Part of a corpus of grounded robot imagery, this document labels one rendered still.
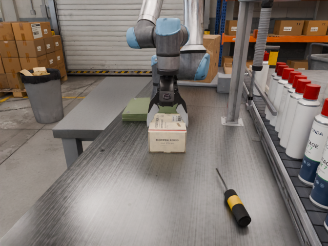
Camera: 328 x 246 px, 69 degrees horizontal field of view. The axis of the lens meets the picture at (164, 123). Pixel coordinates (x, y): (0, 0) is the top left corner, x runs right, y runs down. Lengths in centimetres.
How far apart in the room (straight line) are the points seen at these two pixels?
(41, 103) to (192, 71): 245
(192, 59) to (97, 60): 463
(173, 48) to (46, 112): 267
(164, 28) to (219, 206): 51
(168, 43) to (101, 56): 483
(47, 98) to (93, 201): 265
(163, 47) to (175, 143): 30
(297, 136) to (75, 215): 59
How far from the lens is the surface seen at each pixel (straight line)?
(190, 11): 109
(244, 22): 97
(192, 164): 74
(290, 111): 76
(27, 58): 443
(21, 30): 438
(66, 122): 110
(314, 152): 63
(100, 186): 68
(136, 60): 542
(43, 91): 318
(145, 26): 91
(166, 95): 71
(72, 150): 109
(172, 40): 75
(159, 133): 76
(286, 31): 514
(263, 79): 125
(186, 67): 106
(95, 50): 557
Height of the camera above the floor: 124
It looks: 24 degrees down
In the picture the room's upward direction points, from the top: straight up
